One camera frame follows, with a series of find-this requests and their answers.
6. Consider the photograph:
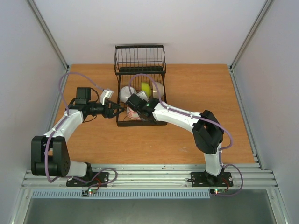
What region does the orange patterned white bowl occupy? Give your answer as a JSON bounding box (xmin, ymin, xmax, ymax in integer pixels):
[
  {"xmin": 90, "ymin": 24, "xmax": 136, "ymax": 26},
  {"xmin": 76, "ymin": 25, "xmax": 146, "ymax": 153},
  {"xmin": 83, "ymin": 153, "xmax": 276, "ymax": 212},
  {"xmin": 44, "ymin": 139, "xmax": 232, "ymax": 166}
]
[{"xmin": 127, "ymin": 107, "xmax": 140, "ymax": 120}]

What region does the lime green bowl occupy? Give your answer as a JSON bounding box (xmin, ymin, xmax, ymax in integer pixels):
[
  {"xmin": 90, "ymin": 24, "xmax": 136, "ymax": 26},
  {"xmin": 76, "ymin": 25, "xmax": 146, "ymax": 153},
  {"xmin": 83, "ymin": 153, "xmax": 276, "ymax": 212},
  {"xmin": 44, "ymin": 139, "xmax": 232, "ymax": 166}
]
[{"xmin": 141, "ymin": 82, "xmax": 151, "ymax": 98}]

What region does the cream beige bowl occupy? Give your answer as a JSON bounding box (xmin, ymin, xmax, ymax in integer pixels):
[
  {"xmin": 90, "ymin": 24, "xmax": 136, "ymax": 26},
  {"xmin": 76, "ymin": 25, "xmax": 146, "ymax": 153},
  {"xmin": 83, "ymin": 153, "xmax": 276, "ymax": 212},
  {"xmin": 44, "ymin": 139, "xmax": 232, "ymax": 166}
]
[{"xmin": 152, "ymin": 82, "xmax": 164, "ymax": 98}]

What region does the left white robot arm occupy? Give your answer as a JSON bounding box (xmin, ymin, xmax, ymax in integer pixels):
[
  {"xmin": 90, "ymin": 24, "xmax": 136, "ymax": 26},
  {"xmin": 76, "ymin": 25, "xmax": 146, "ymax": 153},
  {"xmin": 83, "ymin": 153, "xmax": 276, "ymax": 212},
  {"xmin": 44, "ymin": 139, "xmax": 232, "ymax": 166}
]
[{"xmin": 31, "ymin": 87, "xmax": 124, "ymax": 186}]

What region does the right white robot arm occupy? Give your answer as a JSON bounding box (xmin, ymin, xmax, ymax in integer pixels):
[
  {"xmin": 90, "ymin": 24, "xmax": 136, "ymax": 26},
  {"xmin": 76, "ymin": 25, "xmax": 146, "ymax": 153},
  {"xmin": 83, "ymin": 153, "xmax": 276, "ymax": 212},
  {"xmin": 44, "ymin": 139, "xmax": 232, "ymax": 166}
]
[{"xmin": 125, "ymin": 94, "xmax": 224, "ymax": 186}]

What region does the left small circuit board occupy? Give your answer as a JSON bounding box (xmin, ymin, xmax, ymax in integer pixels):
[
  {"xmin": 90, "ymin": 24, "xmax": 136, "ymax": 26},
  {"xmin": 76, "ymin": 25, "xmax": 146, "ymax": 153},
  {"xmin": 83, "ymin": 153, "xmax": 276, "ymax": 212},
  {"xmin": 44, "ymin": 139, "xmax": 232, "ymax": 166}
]
[{"xmin": 81, "ymin": 189, "xmax": 97, "ymax": 196}]

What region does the small circuit board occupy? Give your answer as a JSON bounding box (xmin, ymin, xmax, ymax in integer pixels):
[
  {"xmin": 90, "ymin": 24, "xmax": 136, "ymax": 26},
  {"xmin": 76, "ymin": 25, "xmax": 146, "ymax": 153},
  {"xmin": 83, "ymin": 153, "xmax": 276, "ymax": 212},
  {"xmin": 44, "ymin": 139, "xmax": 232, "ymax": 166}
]
[
  {"xmin": 210, "ymin": 189, "xmax": 226, "ymax": 195},
  {"xmin": 81, "ymin": 189, "xmax": 97, "ymax": 196}
]

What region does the right small circuit board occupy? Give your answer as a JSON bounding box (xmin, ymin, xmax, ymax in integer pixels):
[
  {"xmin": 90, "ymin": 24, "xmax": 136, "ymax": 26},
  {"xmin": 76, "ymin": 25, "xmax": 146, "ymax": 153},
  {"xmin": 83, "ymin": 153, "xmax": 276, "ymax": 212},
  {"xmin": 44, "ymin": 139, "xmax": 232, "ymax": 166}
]
[{"xmin": 210, "ymin": 189, "xmax": 226, "ymax": 195}]

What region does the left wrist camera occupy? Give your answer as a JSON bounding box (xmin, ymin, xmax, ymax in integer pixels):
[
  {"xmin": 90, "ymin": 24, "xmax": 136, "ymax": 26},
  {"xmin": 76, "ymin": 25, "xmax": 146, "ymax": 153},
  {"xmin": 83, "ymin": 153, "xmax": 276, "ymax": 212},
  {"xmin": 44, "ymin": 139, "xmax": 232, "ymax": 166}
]
[{"xmin": 100, "ymin": 88, "xmax": 114, "ymax": 105}]

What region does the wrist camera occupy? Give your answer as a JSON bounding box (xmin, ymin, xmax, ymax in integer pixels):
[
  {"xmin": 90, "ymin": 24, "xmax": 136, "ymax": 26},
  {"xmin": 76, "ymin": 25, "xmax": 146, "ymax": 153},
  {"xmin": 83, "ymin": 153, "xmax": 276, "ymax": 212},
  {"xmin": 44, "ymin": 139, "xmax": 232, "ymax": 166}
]
[
  {"xmin": 100, "ymin": 88, "xmax": 114, "ymax": 105},
  {"xmin": 137, "ymin": 91, "xmax": 149, "ymax": 102}
]

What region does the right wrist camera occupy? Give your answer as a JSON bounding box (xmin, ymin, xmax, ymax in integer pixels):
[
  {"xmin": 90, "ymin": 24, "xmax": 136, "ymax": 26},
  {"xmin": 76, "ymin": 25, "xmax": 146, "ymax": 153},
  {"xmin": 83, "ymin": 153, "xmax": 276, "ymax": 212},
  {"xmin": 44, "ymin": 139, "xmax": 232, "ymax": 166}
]
[{"xmin": 137, "ymin": 91, "xmax": 149, "ymax": 102}]

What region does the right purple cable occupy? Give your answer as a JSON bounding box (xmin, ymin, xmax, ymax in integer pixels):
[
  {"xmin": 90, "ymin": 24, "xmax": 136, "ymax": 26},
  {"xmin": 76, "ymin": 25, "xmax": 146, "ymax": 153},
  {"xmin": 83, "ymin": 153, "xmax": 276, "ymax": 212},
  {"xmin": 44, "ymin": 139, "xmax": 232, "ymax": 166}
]
[{"xmin": 128, "ymin": 73, "xmax": 244, "ymax": 198}]

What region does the purple cable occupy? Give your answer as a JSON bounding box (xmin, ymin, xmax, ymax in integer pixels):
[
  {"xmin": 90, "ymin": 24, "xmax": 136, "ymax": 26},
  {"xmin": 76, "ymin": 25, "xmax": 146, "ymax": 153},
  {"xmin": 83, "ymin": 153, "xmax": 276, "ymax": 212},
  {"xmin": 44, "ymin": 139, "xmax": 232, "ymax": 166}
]
[
  {"xmin": 128, "ymin": 73, "xmax": 244, "ymax": 198},
  {"xmin": 44, "ymin": 71, "xmax": 117, "ymax": 185}
]

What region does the black wire dish rack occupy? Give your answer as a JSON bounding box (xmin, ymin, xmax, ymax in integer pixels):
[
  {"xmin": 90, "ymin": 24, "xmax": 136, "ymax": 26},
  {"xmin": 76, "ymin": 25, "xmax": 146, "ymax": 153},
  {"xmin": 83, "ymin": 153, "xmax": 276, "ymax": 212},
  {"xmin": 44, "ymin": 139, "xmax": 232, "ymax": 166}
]
[{"xmin": 114, "ymin": 44, "xmax": 167, "ymax": 127}]

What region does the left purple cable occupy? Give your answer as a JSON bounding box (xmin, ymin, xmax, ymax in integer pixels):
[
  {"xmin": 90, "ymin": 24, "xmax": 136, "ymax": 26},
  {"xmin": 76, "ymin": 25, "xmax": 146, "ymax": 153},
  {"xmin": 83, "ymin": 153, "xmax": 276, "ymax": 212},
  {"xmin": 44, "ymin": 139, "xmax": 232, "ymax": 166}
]
[{"xmin": 44, "ymin": 71, "xmax": 117, "ymax": 185}]

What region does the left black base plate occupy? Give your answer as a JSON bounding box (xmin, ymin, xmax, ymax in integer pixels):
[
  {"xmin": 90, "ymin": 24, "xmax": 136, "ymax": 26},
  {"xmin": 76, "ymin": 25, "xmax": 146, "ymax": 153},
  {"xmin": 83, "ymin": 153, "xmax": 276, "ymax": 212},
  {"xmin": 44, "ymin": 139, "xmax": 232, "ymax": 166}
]
[{"xmin": 66, "ymin": 172, "xmax": 109, "ymax": 187}]

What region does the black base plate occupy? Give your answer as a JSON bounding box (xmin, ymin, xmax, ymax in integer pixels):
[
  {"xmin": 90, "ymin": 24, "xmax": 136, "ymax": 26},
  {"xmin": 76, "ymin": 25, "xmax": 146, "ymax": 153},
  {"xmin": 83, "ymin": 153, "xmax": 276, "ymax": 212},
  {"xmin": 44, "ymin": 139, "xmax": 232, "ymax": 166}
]
[
  {"xmin": 188, "ymin": 172, "xmax": 234, "ymax": 187},
  {"xmin": 66, "ymin": 172, "xmax": 109, "ymax": 187}
]

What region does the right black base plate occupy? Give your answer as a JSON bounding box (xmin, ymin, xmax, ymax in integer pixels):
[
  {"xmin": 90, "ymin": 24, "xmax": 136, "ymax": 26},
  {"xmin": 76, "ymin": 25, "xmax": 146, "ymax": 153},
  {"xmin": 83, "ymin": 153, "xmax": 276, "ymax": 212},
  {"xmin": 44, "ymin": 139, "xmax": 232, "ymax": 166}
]
[{"xmin": 188, "ymin": 172, "xmax": 234, "ymax": 187}]

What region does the grey slotted cable duct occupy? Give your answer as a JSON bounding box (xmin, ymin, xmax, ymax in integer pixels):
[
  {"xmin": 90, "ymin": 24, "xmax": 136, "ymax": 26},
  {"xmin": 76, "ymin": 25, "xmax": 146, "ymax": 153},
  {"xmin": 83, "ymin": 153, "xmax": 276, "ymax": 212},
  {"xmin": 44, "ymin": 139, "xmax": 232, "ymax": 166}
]
[{"xmin": 31, "ymin": 189, "xmax": 210, "ymax": 200}]

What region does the aluminium rail base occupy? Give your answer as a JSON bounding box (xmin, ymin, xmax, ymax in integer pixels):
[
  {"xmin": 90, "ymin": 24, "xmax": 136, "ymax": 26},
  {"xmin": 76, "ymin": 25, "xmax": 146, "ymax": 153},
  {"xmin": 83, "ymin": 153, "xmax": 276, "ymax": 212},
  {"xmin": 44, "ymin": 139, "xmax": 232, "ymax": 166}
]
[{"xmin": 21, "ymin": 163, "xmax": 278, "ymax": 189}]

